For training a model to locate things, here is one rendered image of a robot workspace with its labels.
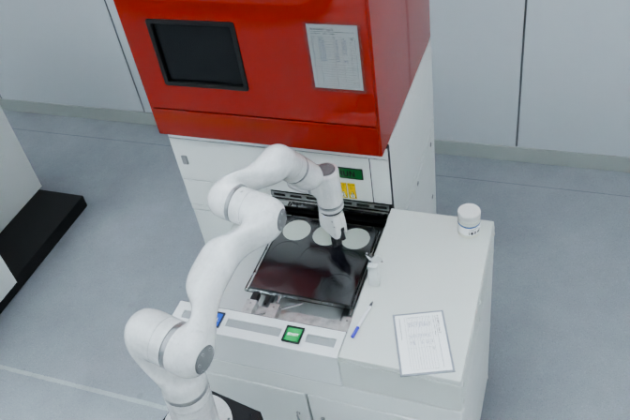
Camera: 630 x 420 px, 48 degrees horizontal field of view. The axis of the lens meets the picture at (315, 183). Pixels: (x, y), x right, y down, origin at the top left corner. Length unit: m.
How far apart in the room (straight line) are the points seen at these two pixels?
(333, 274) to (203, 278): 0.68
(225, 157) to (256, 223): 0.81
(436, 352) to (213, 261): 0.68
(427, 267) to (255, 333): 0.57
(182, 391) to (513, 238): 2.24
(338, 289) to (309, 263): 0.15
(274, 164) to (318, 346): 0.56
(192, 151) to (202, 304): 0.97
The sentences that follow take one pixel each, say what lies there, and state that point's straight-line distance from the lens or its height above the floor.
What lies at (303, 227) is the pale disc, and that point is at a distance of 2.48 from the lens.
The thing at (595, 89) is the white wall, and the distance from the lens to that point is 3.81.
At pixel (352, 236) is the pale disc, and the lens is 2.42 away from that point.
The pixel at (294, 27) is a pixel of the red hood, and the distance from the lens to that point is 2.03.
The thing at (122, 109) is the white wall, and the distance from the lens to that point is 4.92.
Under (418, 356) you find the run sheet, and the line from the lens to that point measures 2.01.
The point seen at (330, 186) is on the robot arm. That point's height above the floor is 1.20.
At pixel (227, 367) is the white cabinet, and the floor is 0.78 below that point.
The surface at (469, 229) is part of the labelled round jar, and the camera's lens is 2.26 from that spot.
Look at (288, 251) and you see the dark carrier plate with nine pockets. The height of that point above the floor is 0.90.
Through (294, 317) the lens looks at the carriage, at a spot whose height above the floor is 0.88.
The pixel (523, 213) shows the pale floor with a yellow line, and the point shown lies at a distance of 3.79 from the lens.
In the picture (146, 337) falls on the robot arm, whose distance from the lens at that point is 1.73.
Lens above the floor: 2.62
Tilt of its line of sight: 40 degrees down
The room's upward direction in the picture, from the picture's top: 10 degrees counter-clockwise
